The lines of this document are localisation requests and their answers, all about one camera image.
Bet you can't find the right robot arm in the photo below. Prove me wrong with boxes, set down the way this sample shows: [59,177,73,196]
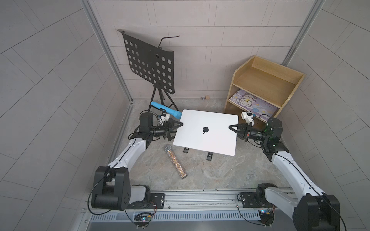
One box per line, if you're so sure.
[229,112,344,231]

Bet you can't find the small debris by wall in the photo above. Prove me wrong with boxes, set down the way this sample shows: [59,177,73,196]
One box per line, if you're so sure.
[201,95,210,100]

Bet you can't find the left controller board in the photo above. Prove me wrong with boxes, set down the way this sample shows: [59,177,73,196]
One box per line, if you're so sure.
[134,212,153,228]

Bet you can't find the controller board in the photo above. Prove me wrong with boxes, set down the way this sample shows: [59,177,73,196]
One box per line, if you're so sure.
[259,210,275,226]
[134,212,153,228]

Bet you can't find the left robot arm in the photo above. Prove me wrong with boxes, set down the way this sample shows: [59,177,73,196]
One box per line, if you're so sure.
[88,110,183,211]

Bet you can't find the glass tube of beads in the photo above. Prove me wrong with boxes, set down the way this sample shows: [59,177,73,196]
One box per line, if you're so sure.
[164,144,188,180]

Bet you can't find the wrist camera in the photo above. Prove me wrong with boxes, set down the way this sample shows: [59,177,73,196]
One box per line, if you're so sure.
[160,112,171,125]
[241,111,254,126]

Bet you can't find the purple cat sketchbook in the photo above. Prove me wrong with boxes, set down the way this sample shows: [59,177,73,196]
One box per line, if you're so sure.
[229,89,278,122]

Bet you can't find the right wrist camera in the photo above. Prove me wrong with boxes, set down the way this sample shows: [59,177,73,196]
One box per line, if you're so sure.
[241,111,254,126]

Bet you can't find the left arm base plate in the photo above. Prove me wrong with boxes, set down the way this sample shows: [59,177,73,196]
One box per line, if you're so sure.
[127,193,165,210]

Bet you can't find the right controller board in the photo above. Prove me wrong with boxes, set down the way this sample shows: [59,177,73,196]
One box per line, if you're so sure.
[259,210,275,226]

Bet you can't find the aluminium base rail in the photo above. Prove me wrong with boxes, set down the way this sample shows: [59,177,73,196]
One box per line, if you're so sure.
[87,188,297,225]

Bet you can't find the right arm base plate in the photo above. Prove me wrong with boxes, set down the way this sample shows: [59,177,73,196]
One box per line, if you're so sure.
[241,192,268,208]

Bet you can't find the black folding laptop stand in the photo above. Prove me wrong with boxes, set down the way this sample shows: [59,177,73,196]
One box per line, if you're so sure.
[183,148,213,161]

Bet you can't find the wooden shelf unit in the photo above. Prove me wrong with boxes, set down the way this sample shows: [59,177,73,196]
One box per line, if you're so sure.
[224,56,305,123]

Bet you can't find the black perforated music stand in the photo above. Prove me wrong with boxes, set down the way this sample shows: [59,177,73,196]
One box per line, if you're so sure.
[118,29,179,110]

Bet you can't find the silver laptop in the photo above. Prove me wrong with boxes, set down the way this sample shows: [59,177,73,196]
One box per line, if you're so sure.
[173,109,239,156]

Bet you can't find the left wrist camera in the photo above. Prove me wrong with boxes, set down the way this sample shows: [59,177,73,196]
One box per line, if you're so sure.
[160,112,171,125]

